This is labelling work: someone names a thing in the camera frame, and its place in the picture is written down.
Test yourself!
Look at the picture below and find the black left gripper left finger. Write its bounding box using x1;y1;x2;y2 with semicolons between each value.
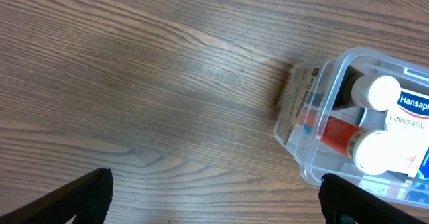
1;168;113;224

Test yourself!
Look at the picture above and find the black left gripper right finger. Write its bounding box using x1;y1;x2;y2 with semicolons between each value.
318;174;422;224

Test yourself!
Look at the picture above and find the orange Redoxon tablet tube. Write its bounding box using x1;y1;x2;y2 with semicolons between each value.
296;109;389;176

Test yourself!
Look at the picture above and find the clear plastic container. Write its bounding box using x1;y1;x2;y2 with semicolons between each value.
274;48;428;208

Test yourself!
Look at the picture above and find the white Hansaplast plaster box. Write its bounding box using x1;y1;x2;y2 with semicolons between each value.
383;89;428;177

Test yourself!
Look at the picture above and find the dark brown syrup bottle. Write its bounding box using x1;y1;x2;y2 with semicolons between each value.
332;66;401;111

